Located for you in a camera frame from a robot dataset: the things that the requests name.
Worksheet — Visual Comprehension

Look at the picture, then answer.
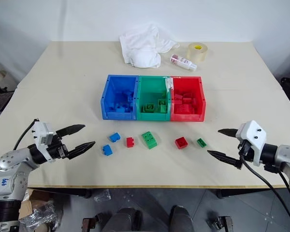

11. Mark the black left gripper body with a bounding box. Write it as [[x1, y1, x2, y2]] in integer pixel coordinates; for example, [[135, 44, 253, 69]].
[[46, 134, 71, 160]]

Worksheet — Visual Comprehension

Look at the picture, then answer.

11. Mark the green plastic bin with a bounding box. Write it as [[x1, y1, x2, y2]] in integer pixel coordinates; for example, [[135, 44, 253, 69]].
[[136, 75, 172, 121]]

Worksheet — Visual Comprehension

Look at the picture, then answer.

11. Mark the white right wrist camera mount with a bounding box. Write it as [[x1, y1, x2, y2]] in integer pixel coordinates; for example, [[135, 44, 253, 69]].
[[235, 120, 267, 167]]

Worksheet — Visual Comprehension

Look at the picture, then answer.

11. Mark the square red toy brick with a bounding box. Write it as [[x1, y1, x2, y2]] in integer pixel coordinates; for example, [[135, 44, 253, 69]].
[[174, 136, 188, 149]]

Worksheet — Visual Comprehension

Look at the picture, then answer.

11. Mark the large clear plastic bag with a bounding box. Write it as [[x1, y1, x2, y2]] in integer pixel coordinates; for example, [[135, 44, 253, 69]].
[[18, 200, 64, 232]]

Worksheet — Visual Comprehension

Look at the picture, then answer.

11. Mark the small blue toy brick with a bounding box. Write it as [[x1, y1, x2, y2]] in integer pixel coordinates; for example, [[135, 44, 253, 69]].
[[108, 132, 121, 143], [101, 144, 113, 157]]

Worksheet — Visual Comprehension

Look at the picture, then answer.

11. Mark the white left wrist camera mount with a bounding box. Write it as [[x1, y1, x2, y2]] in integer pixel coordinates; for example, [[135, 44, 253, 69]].
[[31, 120, 58, 161]]

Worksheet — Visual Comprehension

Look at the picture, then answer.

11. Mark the brown cardboard box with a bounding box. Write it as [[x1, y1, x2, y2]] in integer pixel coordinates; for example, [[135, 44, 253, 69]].
[[18, 188, 54, 221]]

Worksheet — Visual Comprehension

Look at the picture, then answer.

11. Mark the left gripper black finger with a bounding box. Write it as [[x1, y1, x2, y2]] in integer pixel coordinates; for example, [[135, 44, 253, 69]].
[[56, 124, 86, 139], [67, 141, 96, 160]]

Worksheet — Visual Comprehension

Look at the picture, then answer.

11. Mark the clear tape roll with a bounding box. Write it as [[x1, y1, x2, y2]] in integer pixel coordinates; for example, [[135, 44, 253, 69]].
[[186, 42, 209, 64]]

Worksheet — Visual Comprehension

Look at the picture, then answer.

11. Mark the small white spray bottle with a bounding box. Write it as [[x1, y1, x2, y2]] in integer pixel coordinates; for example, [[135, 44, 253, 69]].
[[169, 53, 198, 72]]

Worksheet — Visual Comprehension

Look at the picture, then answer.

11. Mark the black stand with beige roll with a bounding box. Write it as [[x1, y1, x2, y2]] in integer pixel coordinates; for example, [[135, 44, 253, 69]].
[[0, 69, 18, 113]]

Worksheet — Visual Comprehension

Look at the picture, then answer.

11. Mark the red plastic bin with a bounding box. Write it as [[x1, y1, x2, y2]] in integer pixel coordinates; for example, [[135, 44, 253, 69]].
[[169, 76, 206, 122]]

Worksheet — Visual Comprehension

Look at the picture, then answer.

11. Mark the small clear plastic bag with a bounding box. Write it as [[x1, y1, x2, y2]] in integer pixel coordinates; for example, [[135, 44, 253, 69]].
[[94, 189, 112, 203]]

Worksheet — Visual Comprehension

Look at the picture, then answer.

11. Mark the large red toy brick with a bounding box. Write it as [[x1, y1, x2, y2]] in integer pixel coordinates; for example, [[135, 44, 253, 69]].
[[174, 103, 193, 114]]

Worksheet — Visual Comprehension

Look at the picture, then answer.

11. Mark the crumpled white cloth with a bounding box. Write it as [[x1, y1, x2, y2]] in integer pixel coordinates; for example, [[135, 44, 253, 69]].
[[119, 22, 180, 69]]

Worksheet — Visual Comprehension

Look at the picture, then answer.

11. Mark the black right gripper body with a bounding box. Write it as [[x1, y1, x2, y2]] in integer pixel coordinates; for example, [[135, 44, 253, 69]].
[[237, 140, 255, 163]]

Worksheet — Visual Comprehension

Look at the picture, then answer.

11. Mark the blue plastic bin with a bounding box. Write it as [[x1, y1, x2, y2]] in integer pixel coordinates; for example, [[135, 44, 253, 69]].
[[100, 74, 140, 121]]

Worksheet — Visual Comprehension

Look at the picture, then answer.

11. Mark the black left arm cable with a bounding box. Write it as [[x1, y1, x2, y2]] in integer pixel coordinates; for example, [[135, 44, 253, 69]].
[[13, 118, 40, 150]]

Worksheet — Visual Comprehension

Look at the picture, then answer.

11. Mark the large green toy brick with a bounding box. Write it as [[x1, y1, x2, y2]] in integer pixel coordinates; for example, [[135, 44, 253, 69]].
[[141, 103, 158, 114], [141, 131, 158, 150]]

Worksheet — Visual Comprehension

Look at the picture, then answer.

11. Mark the dark rounded shape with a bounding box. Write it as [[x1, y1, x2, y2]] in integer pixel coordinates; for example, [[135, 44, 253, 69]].
[[103, 207, 144, 232], [170, 205, 194, 232]]

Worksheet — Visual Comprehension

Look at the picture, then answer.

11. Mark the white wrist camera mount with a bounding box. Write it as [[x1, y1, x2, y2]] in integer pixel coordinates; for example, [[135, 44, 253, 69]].
[[235, 120, 267, 167], [31, 120, 58, 161]]

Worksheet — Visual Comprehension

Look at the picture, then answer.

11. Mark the black table bracket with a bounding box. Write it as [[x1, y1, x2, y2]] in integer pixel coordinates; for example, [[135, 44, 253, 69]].
[[69, 188, 93, 199], [215, 188, 233, 199]]

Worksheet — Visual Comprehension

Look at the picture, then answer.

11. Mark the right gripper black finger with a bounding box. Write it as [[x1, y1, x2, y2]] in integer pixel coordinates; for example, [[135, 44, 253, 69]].
[[207, 150, 243, 170], [217, 128, 239, 139]]

